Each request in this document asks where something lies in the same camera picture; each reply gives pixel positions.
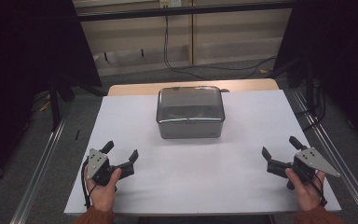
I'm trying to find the white board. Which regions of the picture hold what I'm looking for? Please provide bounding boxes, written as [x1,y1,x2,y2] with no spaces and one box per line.
[63,89,342,217]

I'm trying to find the black floor cables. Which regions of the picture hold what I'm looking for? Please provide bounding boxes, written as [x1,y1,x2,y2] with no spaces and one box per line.
[295,83,327,132]

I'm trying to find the clear plastic box lid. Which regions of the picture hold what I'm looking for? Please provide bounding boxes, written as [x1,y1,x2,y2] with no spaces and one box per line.
[156,86,227,124]

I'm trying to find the black curtain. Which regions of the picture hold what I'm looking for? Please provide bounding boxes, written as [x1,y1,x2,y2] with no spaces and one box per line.
[273,0,358,150]
[0,0,103,190]

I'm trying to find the black hanging cable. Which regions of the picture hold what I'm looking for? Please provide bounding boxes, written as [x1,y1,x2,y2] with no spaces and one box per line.
[162,15,278,80]

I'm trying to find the clear plastic storage box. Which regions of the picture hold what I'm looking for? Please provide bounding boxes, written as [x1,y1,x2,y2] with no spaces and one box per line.
[157,118,226,140]

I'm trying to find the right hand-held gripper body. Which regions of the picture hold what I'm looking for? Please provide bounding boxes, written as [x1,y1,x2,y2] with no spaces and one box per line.
[291,147,341,184]

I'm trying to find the black horizontal bar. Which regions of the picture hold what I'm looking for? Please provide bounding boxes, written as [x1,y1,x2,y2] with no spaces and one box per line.
[77,1,296,22]

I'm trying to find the metal floor rail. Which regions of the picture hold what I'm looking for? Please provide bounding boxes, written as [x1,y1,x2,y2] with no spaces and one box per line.
[290,88,358,224]
[9,115,69,224]

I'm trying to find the person's right hand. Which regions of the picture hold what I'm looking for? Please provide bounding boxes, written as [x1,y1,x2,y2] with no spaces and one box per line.
[284,167,326,213]

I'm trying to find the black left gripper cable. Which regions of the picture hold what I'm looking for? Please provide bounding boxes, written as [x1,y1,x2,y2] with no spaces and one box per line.
[80,158,99,209]

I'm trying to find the person's left hand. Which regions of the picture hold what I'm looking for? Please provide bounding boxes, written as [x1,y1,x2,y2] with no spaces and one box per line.
[84,164,123,213]

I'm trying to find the black stand pole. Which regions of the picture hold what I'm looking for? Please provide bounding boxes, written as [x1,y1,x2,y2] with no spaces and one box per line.
[48,74,62,132]
[304,55,318,116]

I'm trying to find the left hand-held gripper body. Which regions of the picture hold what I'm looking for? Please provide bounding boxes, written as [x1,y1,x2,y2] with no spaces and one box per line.
[86,148,119,187]

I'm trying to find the white wall outlet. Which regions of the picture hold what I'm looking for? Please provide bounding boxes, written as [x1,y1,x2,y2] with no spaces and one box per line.
[159,0,183,8]

